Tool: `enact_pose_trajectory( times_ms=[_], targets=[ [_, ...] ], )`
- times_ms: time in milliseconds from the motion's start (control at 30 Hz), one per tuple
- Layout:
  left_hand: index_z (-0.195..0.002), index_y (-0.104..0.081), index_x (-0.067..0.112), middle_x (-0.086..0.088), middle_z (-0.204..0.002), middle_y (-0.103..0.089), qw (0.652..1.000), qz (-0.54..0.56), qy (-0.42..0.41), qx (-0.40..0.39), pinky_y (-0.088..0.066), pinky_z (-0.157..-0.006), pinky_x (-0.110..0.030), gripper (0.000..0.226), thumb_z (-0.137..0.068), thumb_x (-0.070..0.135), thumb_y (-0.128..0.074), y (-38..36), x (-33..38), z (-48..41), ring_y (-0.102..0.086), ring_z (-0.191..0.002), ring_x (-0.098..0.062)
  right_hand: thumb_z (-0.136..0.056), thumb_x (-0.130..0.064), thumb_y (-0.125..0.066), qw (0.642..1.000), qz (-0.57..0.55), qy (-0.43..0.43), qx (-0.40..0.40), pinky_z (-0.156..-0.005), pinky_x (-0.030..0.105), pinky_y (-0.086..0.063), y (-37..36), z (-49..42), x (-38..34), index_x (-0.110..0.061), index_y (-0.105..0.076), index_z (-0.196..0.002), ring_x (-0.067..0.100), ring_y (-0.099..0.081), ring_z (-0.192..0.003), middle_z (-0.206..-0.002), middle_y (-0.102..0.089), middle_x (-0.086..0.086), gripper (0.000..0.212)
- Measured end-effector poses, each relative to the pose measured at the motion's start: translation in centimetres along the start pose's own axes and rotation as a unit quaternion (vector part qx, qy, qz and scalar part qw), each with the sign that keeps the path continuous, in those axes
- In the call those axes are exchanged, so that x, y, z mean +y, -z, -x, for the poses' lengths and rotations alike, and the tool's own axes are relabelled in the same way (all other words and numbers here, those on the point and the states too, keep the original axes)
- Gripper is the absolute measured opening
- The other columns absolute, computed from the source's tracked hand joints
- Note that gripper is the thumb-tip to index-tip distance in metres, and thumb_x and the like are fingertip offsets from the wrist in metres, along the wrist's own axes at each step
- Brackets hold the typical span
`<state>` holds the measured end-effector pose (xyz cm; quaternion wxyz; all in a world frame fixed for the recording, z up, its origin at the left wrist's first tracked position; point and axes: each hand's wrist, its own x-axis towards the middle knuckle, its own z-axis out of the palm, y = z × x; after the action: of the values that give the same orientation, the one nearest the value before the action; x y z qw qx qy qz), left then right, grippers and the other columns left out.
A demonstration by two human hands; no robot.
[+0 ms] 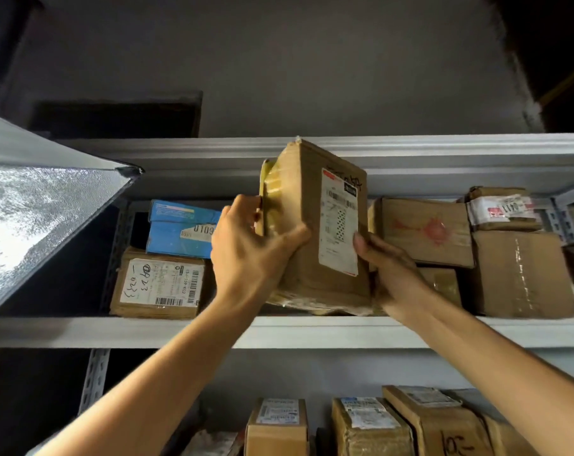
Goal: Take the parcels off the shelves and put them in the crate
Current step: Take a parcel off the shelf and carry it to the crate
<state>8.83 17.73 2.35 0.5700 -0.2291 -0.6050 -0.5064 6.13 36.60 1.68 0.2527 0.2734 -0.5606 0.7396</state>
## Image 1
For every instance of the person's right forearm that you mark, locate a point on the person's right forearm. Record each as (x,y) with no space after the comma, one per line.
(505,375)

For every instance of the box with handwritten label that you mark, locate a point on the box with handwritten label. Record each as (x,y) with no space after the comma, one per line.
(500,436)

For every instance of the person's left hand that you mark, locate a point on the person's left hand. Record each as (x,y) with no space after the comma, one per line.
(244,261)

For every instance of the small box white red label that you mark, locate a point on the small box white red label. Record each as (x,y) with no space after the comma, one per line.
(500,208)

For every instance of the small taped box 0461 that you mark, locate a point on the small taped box 0461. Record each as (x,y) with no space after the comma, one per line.
(446,284)

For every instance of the brown box handwritten white label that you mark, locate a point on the brown box handwritten white label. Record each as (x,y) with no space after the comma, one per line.
(163,280)

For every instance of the silver softbox light reflector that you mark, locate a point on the silver softbox light reflector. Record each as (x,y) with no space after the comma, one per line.
(44,218)

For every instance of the brown box red stamp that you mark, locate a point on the brown box red stamp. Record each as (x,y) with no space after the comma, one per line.
(424,227)

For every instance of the yellow ceiling beam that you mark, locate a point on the yellow ceiling beam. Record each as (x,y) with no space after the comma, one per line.
(567,84)

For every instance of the small cardboard box white label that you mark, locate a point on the small cardboard box white label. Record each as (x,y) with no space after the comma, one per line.
(277,439)

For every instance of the cardboard box with black handwriting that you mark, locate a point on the cardboard box with black handwriting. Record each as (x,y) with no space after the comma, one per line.
(439,432)

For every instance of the person's left forearm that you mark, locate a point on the person's left forearm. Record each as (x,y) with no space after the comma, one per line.
(149,389)

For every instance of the taped brown parcel 0410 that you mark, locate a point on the taped brown parcel 0410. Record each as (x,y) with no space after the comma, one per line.
(301,185)

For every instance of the plain tall brown box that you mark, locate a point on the plain tall brown box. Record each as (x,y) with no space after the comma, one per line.
(519,275)

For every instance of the white metal shelf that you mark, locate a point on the white metal shelf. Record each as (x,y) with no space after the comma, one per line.
(125,332)

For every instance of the person's right hand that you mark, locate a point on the person's right hand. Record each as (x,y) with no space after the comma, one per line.
(396,284)

